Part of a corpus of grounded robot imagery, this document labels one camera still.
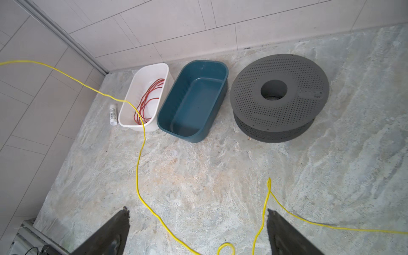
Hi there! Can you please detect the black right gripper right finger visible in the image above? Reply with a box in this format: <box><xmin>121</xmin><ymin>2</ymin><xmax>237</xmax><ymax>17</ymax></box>
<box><xmin>267</xmin><ymin>209</ymin><xmax>323</xmax><ymax>255</ymax></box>

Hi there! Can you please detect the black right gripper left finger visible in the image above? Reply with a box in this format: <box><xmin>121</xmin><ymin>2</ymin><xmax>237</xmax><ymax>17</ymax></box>
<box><xmin>71</xmin><ymin>207</ymin><xmax>130</xmax><ymax>255</ymax></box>

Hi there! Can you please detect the yellow cable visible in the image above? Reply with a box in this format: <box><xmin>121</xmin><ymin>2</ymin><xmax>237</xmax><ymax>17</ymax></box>
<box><xmin>0</xmin><ymin>59</ymin><xmax>408</xmax><ymax>255</ymax></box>

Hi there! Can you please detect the grey perforated cable spool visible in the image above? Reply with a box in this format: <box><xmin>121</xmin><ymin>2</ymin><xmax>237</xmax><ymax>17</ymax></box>
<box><xmin>230</xmin><ymin>54</ymin><xmax>329</xmax><ymax>143</ymax></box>

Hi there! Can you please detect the white tube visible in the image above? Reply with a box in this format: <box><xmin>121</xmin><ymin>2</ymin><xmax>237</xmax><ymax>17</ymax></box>
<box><xmin>109</xmin><ymin>104</ymin><xmax>118</xmax><ymax>126</ymax></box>

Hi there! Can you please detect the teal plastic bin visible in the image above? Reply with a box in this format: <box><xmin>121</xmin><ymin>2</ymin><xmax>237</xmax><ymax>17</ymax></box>
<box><xmin>157</xmin><ymin>60</ymin><xmax>228</xmax><ymax>143</ymax></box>

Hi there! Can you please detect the white plastic bin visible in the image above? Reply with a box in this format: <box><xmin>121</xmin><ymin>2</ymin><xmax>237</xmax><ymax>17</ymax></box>
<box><xmin>119</xmin><ymin>63</ymin><xmax>174</xmax><ymax>132</ymax></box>

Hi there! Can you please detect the aluminium corner profile left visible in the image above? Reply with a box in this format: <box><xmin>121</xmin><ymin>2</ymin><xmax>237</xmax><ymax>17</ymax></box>
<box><xmin>14</xmin><ymin>0</ymin><xmax>109</xmax><ymax>75</ymax></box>

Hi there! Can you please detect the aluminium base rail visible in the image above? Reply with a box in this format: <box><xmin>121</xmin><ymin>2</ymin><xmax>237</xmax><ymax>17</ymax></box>
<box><xmin>6</xmin><ymin>218</ymin><xmax>69</xmax><ymax>255</ymax></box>

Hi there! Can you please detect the red cable coil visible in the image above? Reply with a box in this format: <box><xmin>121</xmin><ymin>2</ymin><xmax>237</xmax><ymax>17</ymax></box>
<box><xmin>133</xmin><ymin>78</ymin><xmax>165</xmax><ymax>125</ymax></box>

